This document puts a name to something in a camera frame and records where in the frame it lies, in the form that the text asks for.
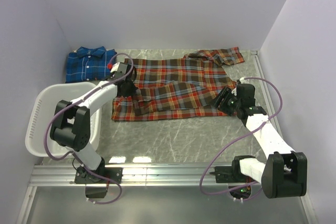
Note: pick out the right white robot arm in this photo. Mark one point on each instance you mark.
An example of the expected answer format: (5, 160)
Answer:
(284, 174)

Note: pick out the red brown plaid shirt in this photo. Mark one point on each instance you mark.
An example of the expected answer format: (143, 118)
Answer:
(179, 88)

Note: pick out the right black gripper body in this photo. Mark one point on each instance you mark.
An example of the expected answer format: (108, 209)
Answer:
(230, 104)

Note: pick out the white plastic laundry basket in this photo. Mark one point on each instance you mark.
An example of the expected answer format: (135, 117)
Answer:
(44, 110)

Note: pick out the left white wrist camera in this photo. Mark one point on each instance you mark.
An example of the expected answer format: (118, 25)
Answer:
(113, 67)

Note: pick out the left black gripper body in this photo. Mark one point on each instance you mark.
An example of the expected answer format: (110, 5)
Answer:
(131, 89)

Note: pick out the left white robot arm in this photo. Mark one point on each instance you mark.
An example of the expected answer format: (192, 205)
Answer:
(70, 126)

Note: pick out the aluminium side rail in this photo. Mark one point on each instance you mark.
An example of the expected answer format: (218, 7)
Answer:
(273, 93)

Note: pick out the aluminium mounting rail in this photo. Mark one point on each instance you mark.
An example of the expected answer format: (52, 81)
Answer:
(147, 174)

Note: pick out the folded blue plaid shirt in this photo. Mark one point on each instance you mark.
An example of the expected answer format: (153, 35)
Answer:
(89, 64)

